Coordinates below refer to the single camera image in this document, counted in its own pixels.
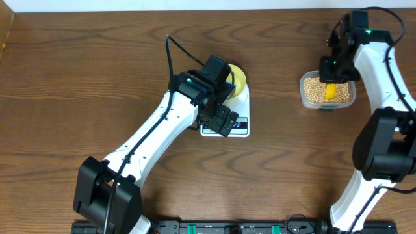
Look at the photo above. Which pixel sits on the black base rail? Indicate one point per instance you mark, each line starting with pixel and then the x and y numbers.
pixel 293 226

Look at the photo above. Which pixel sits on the yellow bowl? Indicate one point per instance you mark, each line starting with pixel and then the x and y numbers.
pixel 236 78

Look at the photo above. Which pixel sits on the soybeans pile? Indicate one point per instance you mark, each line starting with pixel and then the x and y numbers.
pixel 315 91

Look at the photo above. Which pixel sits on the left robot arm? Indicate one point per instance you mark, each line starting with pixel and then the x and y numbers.
pixel 108 192

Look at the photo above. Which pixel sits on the yellow measuring scoop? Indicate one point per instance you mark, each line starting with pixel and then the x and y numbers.
pixel 330 91

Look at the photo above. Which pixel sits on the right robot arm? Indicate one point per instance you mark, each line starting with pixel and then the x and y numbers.
pixel 384 151

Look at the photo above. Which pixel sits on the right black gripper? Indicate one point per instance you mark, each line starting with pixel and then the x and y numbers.
pixel 325 75

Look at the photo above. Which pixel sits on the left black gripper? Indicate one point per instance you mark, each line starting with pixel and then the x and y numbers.
pixel 218 125

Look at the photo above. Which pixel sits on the clear plastic container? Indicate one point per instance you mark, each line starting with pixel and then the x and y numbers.
pixel 311 105

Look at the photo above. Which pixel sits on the white digital kitchen scale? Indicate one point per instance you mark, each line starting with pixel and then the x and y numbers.
pixel 242 107

